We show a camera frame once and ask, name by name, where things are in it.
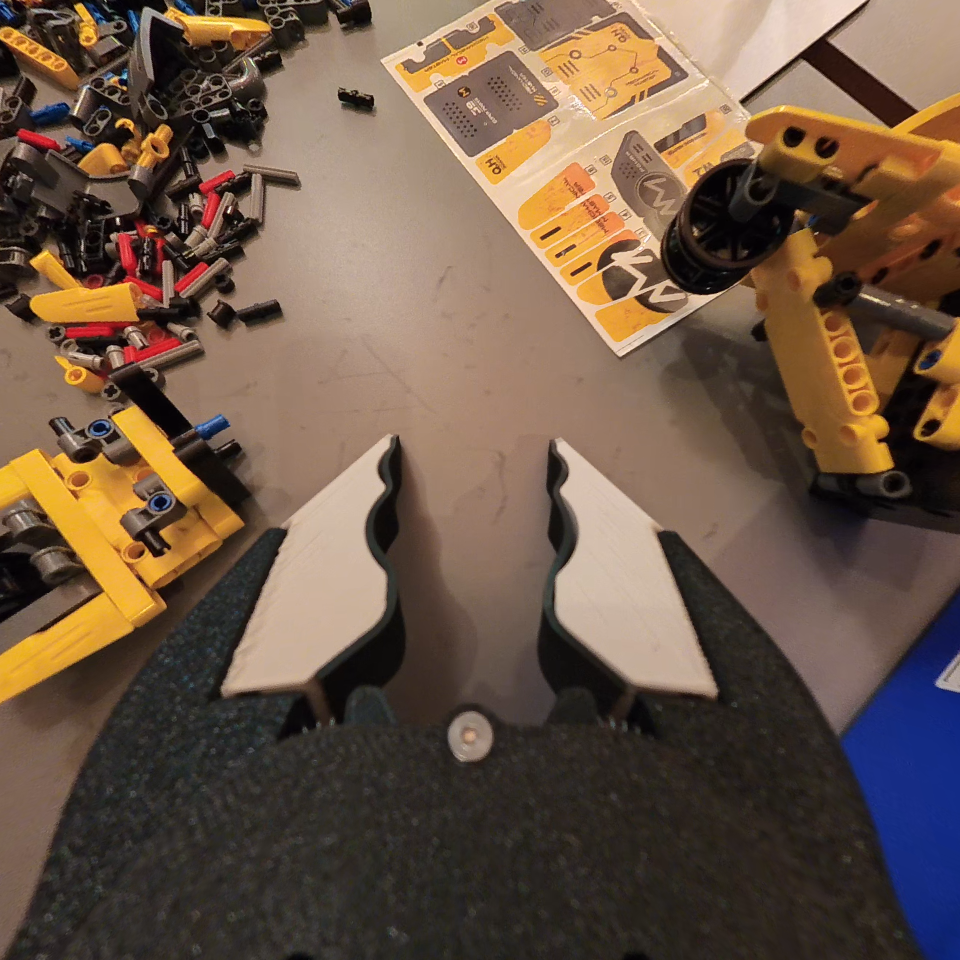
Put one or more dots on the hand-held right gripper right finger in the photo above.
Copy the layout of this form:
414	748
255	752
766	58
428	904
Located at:
630	600

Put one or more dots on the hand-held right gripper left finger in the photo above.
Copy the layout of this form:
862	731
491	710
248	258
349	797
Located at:
315	600

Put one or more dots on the blue bin with white label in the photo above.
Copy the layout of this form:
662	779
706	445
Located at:
900	787

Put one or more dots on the black connector pin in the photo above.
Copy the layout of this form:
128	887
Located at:
355	98

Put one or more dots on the yellow grey sticker sheet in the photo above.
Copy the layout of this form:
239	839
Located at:
487	105

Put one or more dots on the pile of small brick pieces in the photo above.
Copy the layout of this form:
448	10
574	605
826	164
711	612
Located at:
90	304

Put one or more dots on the large yellow brick vehicle model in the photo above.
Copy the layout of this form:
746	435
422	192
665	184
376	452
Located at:
832	360

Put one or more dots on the small yellow brick assembly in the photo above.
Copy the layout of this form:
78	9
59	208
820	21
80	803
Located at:
75	510

